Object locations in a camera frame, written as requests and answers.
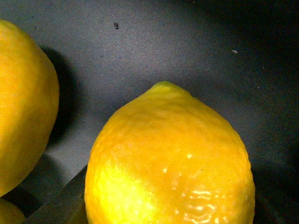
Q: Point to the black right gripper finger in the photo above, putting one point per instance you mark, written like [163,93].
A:
[68,207]

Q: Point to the black shelf tray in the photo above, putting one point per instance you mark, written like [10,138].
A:
[240,57]

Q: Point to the yellow lemon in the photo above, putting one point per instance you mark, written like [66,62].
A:
[167,158]
[29,99]

